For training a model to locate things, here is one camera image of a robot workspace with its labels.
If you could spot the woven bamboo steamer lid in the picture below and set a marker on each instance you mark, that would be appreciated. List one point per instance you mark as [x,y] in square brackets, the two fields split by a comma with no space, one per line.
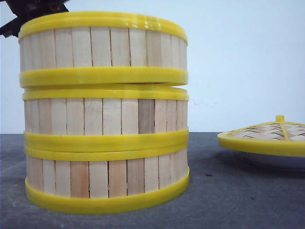
[279,137]

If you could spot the white plate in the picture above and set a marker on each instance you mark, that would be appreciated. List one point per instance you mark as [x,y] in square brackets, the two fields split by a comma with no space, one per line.
[290,163]

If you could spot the front bamboo steamer basket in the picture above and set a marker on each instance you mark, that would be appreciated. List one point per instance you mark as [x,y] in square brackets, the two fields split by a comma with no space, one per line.
[106,186]

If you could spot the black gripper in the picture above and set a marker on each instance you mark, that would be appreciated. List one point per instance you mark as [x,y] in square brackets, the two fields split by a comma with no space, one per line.
[26,10]

